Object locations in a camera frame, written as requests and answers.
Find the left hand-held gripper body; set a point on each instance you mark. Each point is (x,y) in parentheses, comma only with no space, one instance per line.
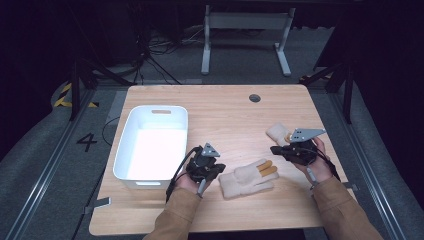
(199,164)

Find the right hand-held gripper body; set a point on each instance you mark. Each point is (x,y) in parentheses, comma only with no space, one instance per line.
(301,151)

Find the cream glove with tan fingertips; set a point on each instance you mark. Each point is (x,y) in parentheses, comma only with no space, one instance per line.
(248,178)
(277,132)

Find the white plastic bin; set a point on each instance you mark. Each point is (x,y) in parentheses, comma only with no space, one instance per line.
(153,146)

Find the person's left hand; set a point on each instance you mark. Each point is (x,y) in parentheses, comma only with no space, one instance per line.
(186,182)

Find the person's right hand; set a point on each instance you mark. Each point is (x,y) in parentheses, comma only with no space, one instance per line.
(320,166)

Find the black tripod stand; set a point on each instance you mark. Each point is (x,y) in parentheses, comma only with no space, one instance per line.
(83,76)
(345,80)

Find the yellow and black floor tape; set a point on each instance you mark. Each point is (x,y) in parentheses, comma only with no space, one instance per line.
(63,100)

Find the grey table bracket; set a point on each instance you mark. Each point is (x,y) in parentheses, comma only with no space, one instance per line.
(100,202)
(350,186)

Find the aluminium floor rail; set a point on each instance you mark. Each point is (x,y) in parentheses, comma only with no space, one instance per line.
(50,166)
(366,166)

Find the grey metal stand frame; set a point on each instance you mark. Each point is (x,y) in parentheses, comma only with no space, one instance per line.
(246,20)

